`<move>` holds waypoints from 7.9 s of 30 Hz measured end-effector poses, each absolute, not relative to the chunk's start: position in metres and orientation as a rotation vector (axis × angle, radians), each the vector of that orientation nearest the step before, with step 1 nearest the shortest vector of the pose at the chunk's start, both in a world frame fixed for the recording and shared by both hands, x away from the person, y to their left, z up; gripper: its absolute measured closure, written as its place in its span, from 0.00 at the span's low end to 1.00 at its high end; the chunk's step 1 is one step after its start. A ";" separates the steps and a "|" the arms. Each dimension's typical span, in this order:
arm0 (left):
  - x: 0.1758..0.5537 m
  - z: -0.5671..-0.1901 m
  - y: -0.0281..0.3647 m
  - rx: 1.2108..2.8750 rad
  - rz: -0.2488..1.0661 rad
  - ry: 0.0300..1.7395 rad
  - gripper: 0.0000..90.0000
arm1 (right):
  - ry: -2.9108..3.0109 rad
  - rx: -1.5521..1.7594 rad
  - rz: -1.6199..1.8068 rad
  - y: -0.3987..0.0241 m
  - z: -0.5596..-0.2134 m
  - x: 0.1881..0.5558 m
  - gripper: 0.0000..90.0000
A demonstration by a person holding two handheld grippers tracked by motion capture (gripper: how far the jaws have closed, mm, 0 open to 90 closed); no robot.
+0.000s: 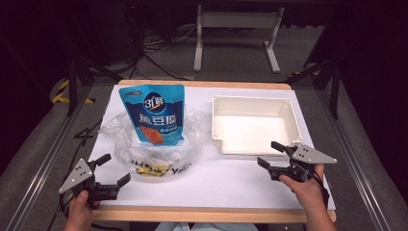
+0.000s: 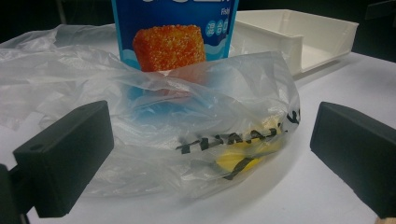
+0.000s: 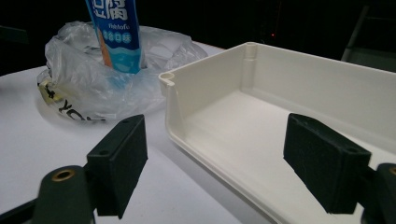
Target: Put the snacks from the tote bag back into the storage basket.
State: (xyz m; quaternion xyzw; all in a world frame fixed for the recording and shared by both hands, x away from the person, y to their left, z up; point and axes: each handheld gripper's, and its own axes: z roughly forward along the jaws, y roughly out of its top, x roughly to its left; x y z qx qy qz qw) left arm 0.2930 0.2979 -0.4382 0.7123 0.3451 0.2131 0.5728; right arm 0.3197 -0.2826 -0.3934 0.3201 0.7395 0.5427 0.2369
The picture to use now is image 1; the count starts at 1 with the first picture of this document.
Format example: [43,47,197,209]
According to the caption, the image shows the black floor cables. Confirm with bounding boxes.
[127,24,197,82]

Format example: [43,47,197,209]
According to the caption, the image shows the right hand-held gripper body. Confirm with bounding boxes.
[268,142,339,184]

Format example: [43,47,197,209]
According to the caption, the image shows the person's legs in jeans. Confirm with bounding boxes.
[153,221,260,231]

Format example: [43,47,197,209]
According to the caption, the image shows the white table sheet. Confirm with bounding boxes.
[87,84,337,212]

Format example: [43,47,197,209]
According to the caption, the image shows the blue snack pouch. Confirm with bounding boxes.
[117,83,187,147]

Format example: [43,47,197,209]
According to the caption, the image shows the yellow black hazard tape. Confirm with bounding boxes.
[51,79,96,105]

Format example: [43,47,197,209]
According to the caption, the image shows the white plastic box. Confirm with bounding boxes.
[210,94,304,158]

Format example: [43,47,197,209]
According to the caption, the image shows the white metal desk frame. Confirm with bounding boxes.
[192,4,286,74]

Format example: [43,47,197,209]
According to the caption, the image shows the black metal stand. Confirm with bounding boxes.
[284,57,342,120]
[64,56,125,117]

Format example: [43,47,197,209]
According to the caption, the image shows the person's left hand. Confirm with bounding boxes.
[63,189,101,227]

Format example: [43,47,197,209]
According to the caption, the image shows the aluminium floor rail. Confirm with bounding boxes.
[315,89,393,231]
[5,86,94,231]

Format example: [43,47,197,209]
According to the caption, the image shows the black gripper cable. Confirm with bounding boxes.
[47,192,70,231]
[312,169,332,210]

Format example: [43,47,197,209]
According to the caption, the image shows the clear plastic bag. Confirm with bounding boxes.
[98,106,210,184]

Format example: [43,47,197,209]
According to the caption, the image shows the person's right hand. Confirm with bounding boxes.
[278,164,327,214]

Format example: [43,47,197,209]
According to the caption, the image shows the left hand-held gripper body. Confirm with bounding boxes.
[58,158,120,203]

